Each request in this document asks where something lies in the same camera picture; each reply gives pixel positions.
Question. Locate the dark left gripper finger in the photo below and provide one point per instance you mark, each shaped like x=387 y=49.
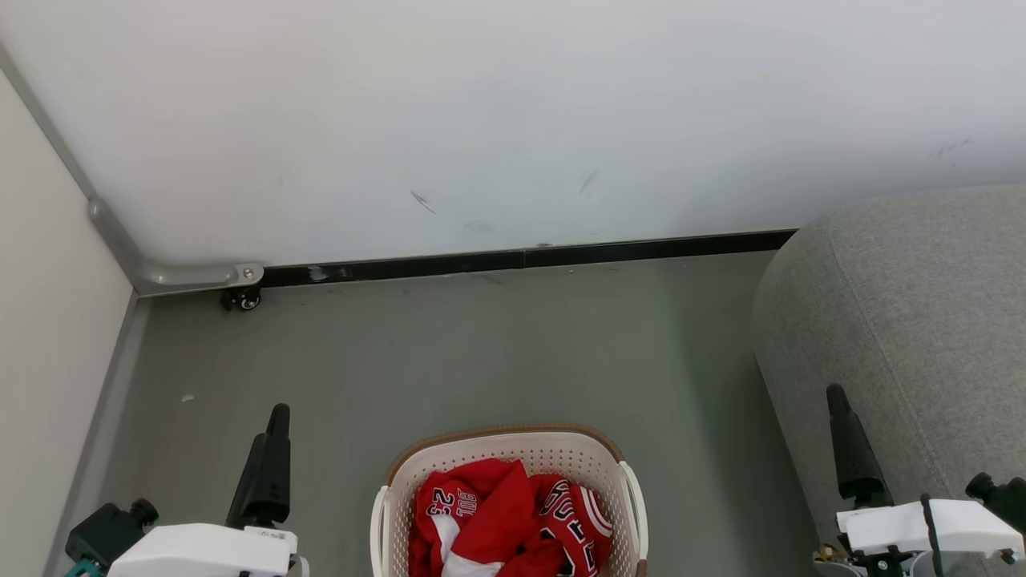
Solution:
x=260 y=489

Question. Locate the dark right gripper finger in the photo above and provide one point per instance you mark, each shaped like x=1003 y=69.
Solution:
x=858 y=465

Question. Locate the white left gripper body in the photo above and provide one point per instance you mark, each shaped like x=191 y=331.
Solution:
x=200 y=553

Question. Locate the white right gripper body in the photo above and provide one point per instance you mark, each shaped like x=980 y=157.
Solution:
x=898 y=525

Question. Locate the red jersey with number 23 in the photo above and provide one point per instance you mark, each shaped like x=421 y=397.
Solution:
x=489 y=513

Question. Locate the grey fabric sofa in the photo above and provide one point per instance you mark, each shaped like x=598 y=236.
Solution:
x=922 y=320

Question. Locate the small black caster wheel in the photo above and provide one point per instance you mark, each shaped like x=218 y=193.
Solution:
x=243 y=299

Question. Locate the cream perforated laundry basket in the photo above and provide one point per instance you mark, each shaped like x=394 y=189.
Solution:
x=561 y=455

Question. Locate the black baseboard strip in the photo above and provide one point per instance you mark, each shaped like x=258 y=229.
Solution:
x=641 y=249

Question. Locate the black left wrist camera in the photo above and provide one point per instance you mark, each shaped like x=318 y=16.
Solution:
x=104 y=533

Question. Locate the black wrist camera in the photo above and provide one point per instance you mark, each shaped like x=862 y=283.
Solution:
x=104 y=533
x=1006 y=497

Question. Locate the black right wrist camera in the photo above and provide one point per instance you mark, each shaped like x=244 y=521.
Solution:
x=1006 y=497

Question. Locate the grey metal frame rail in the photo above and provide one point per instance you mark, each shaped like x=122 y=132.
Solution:
x=176 y=276

